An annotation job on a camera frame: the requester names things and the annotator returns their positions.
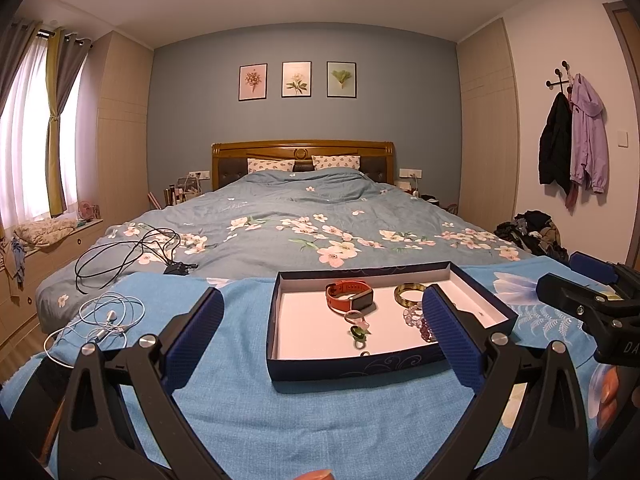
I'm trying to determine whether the bright blue floral blanket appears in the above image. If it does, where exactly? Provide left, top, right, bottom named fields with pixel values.
left=0, top=260, right=640, bottom=480

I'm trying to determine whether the framed pink flower picture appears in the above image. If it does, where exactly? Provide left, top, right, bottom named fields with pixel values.
left=238, top=64, right=269, bottom=102

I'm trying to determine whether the wooden door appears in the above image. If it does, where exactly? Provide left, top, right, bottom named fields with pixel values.
left=602, top=0, right=640, bottom=106

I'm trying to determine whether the black multi-plug cable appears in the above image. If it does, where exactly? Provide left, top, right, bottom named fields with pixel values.
left=75, top=227, right=200, bottom=293

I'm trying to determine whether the white sheer curtain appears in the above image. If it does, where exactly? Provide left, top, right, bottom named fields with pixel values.
left=0, top=35, right=86, bottom=231

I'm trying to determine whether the hanging blue cloth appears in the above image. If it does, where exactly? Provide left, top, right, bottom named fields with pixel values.
left=7, top=237, right=26, bottom=291

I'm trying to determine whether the person's right hand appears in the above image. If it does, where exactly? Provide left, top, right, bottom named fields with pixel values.
left=597, top=365, right=640, bottom=431

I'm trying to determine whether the dark nightstand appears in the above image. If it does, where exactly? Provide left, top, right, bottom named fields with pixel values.
left=420, top=192, right=458, bottom=213

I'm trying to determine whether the beige wardrobe beside window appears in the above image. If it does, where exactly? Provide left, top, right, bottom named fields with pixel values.
left=75, top=30, right=153, bottom=241

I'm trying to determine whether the clear pink ring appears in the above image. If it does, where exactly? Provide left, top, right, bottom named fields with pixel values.
left=344, top=310, right=373, bottom=336

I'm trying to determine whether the cluttered nightstand with bottles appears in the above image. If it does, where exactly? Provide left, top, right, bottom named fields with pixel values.
left=145, top=172, right=213, bottom=208

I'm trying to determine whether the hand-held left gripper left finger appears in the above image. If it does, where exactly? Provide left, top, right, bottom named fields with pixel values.
left=57, top=286, right=226, bottom=480

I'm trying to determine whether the orange strap watch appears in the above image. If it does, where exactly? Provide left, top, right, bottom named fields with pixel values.
left=325, top=280, right=375, bottom=312

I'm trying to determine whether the grey-blue floral duvet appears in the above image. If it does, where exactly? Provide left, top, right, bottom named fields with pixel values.
left=35, top=169, right=536, bottom=333

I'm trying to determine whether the white patterned pillow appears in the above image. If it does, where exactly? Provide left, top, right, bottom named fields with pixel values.
left=246, top=157, right=297, bottom=174
left=311, top=154, right=362, bottom=171

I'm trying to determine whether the wooden bed headboard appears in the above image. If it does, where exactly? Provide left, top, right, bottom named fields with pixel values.
left=211, top=141, right=397, bottom=192

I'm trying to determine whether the purple jacket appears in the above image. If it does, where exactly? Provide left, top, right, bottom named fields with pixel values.
left=567, top=74, right=610, bottom=195

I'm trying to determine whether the wide grey curtain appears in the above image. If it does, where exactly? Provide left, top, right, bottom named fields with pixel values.
left=0, top=20, right=43, bottom=116

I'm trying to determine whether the purple bead bracelet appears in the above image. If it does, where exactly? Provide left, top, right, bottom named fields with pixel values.
left=417, top=317, right=441, bottom=345

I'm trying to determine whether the framed white flower picture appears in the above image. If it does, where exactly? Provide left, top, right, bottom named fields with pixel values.
left=281, top=61, right=312, bottom=98

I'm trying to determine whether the amber bangle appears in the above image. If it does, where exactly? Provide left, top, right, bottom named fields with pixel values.
left=393, top=282, right=428, bottom=306

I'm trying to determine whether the folded floral quilt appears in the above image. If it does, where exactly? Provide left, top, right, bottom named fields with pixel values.
left=14, top=217, right=78, bottom=250

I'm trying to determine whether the beige wardrobe beside coat rack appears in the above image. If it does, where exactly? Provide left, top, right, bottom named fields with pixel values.
left=456, top=17, right=521, bottom=233

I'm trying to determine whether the black curtain rod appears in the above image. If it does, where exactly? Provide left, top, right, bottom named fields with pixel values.
left=37, top=30, right=93, bottom=51

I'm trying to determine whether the framed green leaf picture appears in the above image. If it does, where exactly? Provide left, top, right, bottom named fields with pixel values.
left=327, top=61, right=358, bottom=98

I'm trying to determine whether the narrow grey curtain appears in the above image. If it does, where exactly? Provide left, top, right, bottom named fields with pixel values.
left=55, top=35, right=93, bottom=121

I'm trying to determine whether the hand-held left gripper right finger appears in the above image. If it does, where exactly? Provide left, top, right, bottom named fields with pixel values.
left=421, top=284, right=591, bottom=480

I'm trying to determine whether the dark blue shallow box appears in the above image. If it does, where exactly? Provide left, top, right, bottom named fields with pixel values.
left=266, top=260, right=519, bottom=383

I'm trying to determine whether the pile of dark clothes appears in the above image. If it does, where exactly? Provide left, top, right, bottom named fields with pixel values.
left=494, top=210, right=571, bottom=263

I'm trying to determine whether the black jacket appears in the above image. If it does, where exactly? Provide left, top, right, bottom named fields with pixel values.
left=538, top=91, right=573, bottom=196

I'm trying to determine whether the olive green curtain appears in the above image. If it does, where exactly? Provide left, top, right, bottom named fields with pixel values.
left=45, top=27, right=68, bottom=217

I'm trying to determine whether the black wall coat rack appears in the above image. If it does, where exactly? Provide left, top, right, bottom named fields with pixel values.
left=545, top=60, right=573, bottom=93

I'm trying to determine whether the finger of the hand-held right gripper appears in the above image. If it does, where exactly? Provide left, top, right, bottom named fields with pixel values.
left=536, top=272, right=626, bottom=320
left=569, top=251, right=626, bottom=287

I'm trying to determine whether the white earphone cable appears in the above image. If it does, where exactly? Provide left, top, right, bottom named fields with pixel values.
left=44, top=292, right=147, bottom=368

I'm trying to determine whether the wooden window bench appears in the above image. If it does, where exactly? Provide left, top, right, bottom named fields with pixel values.
left=0, top=217, right=108, bottom=311

